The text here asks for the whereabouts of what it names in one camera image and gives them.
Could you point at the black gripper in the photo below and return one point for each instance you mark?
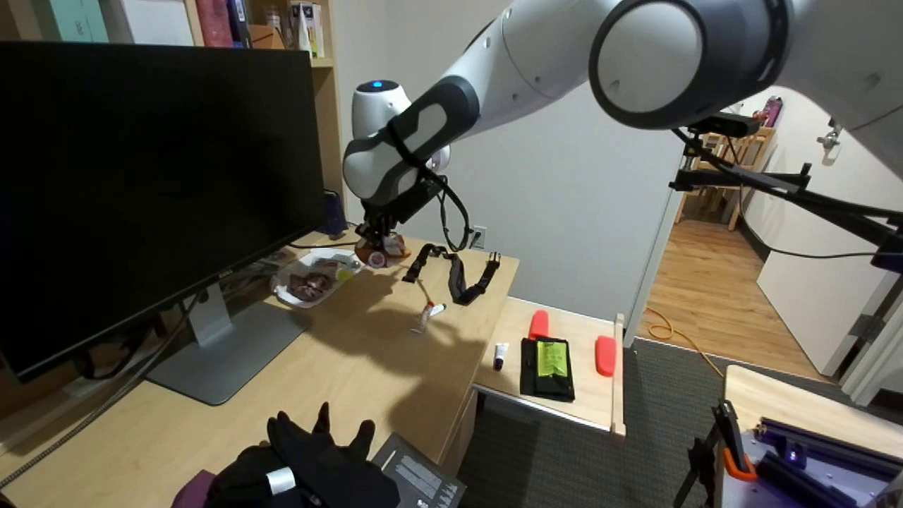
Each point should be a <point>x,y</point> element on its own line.
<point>386,217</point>

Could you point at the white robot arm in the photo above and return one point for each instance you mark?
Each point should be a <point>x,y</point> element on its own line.
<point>526,57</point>

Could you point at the black computer monitor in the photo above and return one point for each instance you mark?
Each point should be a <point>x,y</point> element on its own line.
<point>141,187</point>

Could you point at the maroon soft item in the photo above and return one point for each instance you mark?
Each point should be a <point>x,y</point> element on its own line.
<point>310,283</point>

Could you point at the small white red-tipped tube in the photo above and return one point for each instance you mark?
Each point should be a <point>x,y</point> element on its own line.
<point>429,317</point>

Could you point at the white tube with black cap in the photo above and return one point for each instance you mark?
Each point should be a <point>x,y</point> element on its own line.
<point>501,355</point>

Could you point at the red oblong case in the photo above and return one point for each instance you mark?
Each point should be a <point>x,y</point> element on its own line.
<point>604,358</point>
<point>540,327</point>

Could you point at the green packet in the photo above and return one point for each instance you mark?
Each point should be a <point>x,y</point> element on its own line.
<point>551,369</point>

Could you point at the black flat box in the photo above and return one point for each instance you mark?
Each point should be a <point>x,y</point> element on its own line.
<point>417,476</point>

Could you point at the wooden side table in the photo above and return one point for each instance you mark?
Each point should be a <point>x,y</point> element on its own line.
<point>566,413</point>

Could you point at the white box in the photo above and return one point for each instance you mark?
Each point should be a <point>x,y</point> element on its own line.
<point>159,22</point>

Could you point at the teal book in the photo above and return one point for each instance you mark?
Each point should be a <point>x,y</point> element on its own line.
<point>77,18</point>

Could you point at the small wooden table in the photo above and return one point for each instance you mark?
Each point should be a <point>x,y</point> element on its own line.
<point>808,397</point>

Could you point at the purple tool case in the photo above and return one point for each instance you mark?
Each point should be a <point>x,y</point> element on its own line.
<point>828,461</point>

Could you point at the black camera stand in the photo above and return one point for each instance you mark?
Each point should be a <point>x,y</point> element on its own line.
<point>790,186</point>

